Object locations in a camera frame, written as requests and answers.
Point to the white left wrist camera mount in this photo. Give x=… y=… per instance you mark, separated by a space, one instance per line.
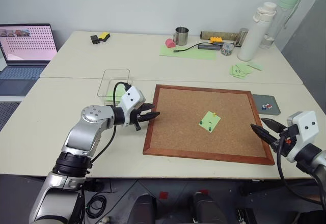
x=131 y=97

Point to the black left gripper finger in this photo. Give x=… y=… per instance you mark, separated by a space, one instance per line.
x=149 y=116
x=149 y=106

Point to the dark rounded shape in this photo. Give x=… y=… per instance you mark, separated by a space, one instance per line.
x=207 y=208
x=145 y=208

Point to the clear plastic container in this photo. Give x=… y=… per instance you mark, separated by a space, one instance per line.
x=112 y=79

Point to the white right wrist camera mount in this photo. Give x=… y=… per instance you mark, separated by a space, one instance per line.
x=304 y=126

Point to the yellow toy brick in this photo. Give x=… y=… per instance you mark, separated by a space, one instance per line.
x=216 y=39

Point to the green paper note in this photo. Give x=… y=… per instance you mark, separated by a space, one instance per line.
x=235 y=76
x=208 y=122
x=255 y=66
x=246 y=68

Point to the clear bottle green lid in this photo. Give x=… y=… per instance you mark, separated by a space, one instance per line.
x=277 y=23

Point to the shiny metal cylinder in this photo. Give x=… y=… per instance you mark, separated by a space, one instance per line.
x=241 y=37

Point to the light green paper banknote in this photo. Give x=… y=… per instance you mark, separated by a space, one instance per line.
x=237 y=70

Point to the grey usb hub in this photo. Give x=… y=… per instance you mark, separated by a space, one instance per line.
x=210 y=47

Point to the grey perforated stand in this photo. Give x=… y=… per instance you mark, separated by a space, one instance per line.
x=7 y=109

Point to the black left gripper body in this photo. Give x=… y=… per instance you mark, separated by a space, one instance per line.
x=134 y=117

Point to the large green paper sheet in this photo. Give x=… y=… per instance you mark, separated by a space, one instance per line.
x=188 y=54

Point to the wood framed cork board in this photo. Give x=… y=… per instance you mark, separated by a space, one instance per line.
x=183 y=122

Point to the white water bottle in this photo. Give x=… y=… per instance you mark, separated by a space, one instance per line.
x=252 y=35

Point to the small glass jar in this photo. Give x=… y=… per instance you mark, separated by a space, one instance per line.
x=227 y=49

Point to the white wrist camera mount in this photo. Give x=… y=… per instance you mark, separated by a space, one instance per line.
x=304 y=126
x=131 y=97

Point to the brown cardboard roll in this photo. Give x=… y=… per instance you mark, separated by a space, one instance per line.
x=219 y=35

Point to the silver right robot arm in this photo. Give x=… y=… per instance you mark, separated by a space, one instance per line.
x=315 y=161

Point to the pink rounded object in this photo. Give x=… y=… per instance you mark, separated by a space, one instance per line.
x=170 y=43

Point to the steel mug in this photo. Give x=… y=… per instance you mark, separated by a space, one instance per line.
x=181 y=37

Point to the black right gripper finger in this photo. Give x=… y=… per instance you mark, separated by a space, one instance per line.
x=263 y=134
x=275 y=126

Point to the small black box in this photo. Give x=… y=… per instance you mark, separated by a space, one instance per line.
x=95 y=39

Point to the open laptop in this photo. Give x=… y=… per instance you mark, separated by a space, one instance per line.
x=25 y=48

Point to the yellow and black sponge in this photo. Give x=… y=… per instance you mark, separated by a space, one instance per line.
x=104 y=36

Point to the grey square pad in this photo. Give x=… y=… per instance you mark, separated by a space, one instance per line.
x=266 y=100

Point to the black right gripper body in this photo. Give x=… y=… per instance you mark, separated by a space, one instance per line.
x=286 y=140

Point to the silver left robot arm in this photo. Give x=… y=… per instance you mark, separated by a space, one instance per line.
x=84 y=132

